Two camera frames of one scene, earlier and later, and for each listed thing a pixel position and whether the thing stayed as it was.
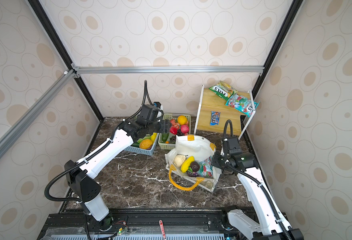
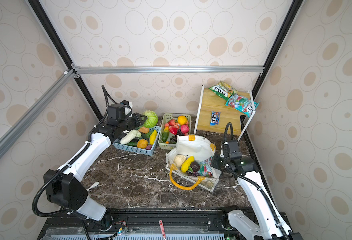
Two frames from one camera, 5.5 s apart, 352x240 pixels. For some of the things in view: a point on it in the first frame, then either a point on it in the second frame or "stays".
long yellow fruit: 186,165 stays
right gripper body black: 220,160 stays
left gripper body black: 157,126 → 131,123
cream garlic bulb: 179,160 stays
